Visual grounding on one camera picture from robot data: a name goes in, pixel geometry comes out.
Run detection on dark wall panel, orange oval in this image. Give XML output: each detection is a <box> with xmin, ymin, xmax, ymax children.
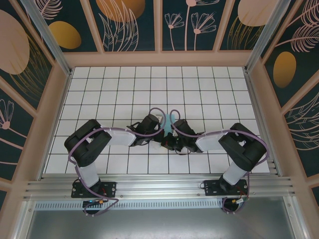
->
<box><xmin>37</xmin><ymin>0</ymin><xmax>98</xmax><ymax>53</ymax></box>
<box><xmin>260</xmin><ymin>0</ymin><xmax>319</xmax><ymax>108</ymax></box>

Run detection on aluminium side rail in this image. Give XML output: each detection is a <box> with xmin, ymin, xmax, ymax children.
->
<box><xmin>245</xmin><ymin>69</ymin><xmax>284</xmax><ymax>178</ymax></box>

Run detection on wall panel with leaf outlines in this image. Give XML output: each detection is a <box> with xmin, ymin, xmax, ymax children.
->
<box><xmin>284</xmin><ymin>72</ymin><xmax>319</xmax><ymax>178</ymax></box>

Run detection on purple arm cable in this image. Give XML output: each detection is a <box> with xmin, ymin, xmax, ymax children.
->
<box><xmin>170</xmin><ymin>109</ymin><xmax>269</xmax><ymax>215</ymax></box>
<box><xmin>68</xmin><ymin>107</ymin><xmax>166</xmax><ymax>218</ymax></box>

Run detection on slotted grey cable duct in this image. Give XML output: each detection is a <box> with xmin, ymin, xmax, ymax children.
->
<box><xmin>34</xmin><ymin>201</ymin><xmax>225</xmax><ymax>210</ymax></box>

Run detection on aluminium corner post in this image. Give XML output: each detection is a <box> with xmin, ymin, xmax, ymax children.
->
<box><xmin>21</xmin><ymin>0</ymin><xmax>73</xmax><ymax>77</ymax></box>
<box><xmin>244</xmin><ymin>0</ymin><xmax>292</xmax><ymax>73</ymax></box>

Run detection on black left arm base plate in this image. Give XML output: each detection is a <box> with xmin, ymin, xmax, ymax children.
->
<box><xmin>71</xmin><ymin>181</ymin><xmax>118</xmax><ymax>199</ymax></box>

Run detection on teal cloth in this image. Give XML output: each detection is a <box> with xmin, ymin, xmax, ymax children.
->
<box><xmin>161</xmin><ymin>112</ymin><xmax>175</xmax><ymax>136</ymax></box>

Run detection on grey metal sheet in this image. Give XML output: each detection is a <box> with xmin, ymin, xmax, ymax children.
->
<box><xmin>24</xmin><ymin>209</ymin><xmax>305</xmax><ymax>239</ymax></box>

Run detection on aluminium frame bar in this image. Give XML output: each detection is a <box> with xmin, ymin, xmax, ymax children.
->
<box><xmin>284</xmin><ymin>196</ymin><xmax>311</xmax><ymax>239</ymax></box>
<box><xmin>13</xmin><ymin>199</ymin><xmax>37</xmax><ymax>239</ymax></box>

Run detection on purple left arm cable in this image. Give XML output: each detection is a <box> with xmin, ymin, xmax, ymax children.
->
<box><xmin>68</xmin><ymin>107</ymin><xmax>166</xmax><ymax>218</ymax></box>

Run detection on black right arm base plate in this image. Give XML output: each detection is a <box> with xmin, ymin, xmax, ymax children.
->
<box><xmin>203</xmin><ymin>179</ymin><xmax>249</xmax><ymax>197</ymax></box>

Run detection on small black controller board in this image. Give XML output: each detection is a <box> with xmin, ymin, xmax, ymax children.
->
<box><xmin>83</xmin><ymin>199</ymin><xmax>105</xmax><ymax>206</ymax></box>

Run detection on wall panel with pink flowers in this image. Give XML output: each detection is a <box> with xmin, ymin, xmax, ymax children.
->
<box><xmin>161</xmin><ymin>0</ymin><xmax>231</xmax><ymax>52</ymax></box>

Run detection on long aluminium base rail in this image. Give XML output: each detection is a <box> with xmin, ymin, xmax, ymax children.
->
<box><xmin>23</xmin><ymin>174</ymin><xmax>296</xmax><ymax>200</ymax></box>

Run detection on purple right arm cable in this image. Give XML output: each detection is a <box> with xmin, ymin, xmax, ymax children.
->
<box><xmin>170</xmin><ymin>109</ymin><xmax>269</xmax><ymax>215</ymax></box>

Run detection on wall panel with single flower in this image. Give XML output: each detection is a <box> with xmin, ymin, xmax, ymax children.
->
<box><xmin>0</xmin><ymin>82</ymin><xmax>34</xmax><ymax>181</ymax></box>

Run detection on wall panel with pink circle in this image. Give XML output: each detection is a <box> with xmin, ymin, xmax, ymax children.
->
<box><xmin>0</xmin><ymin>0</ymin><xmax>53</xmax><ymax>112</ymax></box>
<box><xmin>219</xmin><ymin>0</ymin><xmax>277</xmax><ymax>50</ymax></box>

